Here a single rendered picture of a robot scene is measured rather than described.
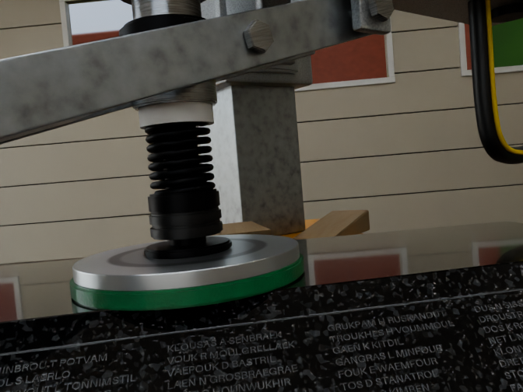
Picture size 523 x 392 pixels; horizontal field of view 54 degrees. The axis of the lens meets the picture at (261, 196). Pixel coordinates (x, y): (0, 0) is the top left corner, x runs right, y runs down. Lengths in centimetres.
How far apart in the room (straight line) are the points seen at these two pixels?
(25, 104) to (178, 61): 13
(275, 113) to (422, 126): 548
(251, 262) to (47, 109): 19
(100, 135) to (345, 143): 310
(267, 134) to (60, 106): 91
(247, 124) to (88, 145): 575
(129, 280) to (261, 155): 87
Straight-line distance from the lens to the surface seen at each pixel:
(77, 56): 41
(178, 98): 46
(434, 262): 51
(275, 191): 126
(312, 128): 648
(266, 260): 42
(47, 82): 40
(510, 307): 48
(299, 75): 130
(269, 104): 127
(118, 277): 42
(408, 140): 665
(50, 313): 45
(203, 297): 40
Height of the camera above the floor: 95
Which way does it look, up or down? 3 degrees down
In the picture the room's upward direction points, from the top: 5 degrees counter-clockwise
